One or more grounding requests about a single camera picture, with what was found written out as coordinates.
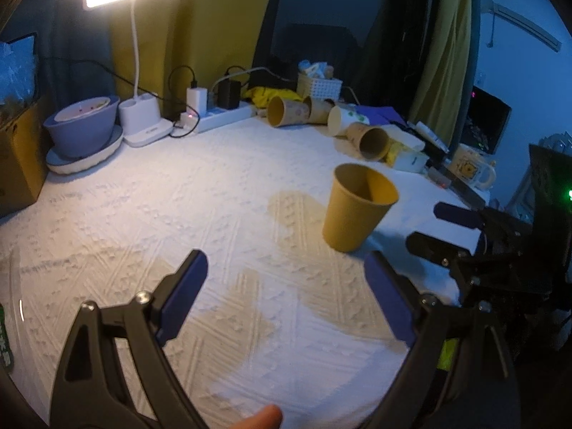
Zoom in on white cable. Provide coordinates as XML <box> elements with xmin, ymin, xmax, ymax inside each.
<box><xmin>210</xmin><ymin>67</ymin><xmax>299</xmax><ymax>95</ymax></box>

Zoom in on white textured tablecloth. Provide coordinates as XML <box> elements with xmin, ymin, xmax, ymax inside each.
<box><xmin>0</xmin><ymin>114</ymin><xmax>492</xmax><ymax>429</ymax></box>

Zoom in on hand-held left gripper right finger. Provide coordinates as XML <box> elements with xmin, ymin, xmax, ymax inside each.
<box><xmin>363</xmin><ymin>250</ymin><xmax>522</xmax><ymax>429</ymax></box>

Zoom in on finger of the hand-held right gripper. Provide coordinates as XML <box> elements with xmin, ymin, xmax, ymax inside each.
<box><xmin>406</xmin><ymin>231</ymin><xmax>466</xmax><ymax>271</ymax></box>
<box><xmin>434</xmin><ymin>202</ymin><xmax>486</xmax><ymax>230</ymax></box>

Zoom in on blue bowl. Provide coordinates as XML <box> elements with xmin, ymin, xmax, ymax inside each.
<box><xmin>43</xmin><ymin>95</ymin><xmax>121</xmax><ymax>160</ymax></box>

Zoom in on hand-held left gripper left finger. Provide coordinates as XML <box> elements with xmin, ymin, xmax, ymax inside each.
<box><xmin>49</xmin><ymin>249</ymin><xmax>210</xmax><ymax>429</ymax></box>

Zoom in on white plastic basket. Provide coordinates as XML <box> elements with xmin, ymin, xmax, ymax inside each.
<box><xmin>297</xmin><ymin>73</ymin><xmax>344</xmax><ymax>100</ymax></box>

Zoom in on black cable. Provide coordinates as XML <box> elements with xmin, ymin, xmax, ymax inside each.
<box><xmin>167</xmin><ymin>65</ymin><xmax>198</xmax><ymax>137</ymax></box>

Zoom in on plain brown paper cup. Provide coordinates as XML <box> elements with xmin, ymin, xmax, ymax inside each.
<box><xmin>322</xmin><ymin>163</ymin><xmax>400</xmax><ymax>253</ymax></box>

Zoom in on person's left hand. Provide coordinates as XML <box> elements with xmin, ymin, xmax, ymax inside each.
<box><xmin>220</xmin><ymin>404</ymin><xmax>284</xmax><ymax>429</ymax></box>

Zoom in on small bottles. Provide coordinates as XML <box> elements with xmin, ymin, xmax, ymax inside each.
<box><xmin>298</xmin><ymin>59</ymin><xmax>337</xmax><ymax>80</ymax></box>

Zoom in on crinkled plastic bag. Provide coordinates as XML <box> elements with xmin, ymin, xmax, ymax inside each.
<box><xmin>0</xmin><ymin>36</ymin><xmax>37</xmax><ymax>104</ymax></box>

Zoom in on black power adapter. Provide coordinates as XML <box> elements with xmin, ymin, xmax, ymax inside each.
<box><xmin>217</xmin><ymin>79</ymin><xmax>242</xmax><ymax>110</ymax></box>

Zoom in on yellow cloth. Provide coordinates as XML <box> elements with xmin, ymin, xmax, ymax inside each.
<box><xmin>243</xmin><ymin>87</ymin><xmax>305</xmax><ymax>113</ymax></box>

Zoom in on white desk lamp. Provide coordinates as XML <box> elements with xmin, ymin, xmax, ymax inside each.
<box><xmin>84</xmin><ymin>0</ymin><xmax>188</xmax><ymax>147</ymax></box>

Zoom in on white blue plate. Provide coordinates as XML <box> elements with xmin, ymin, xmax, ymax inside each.
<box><xmin>46</xmin><ymin>125</ymin><xmax>124</xmax><ymax>175</ymax></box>

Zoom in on white power strip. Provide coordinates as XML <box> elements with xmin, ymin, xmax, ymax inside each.
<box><xmin>172</xmin><ymin>100</ymin><xmax>256</xmax><ymax>134</ymax></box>

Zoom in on white rectangular box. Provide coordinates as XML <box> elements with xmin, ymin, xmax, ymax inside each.
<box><xmin>388</xmin><ymin>125</ymin><xmax>429</xmax><ymax>173</ymax></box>

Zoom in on white green-print paper cup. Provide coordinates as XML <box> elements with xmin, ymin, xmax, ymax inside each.
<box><xmin>327</xmin><ymin>104</ymin><xmax>371</xmax><ymax>137</ymax></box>

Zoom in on white bear-print mug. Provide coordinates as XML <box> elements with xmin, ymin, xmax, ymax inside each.
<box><xmin>448</xmin><ymin>144</ymin><xmax>498</xmax><ymax>190</ymax></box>

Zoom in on white charger plug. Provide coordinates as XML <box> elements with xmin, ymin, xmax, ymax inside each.
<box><xmin>186</xmin><ymin>87</ymin><xmax>210</xmax><ymax>113</ymax></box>

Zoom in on dark monitor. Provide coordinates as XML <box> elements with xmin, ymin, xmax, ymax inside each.
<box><xmin>462</xmin><ymin>85</ymin><xmax>513</xmax><ymax>153</ymax></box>

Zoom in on yellow curtain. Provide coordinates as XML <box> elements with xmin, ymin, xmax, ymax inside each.
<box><xmin>408</xmin><ymin>0</ymin><xmax>482</xmax><ymax>122</ymax></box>

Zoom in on cardboard box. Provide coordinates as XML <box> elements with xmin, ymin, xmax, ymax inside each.
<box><xmin>0</xmin><ymin>97</ymin><xmax>48</xmax><ymax>220</ymax></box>

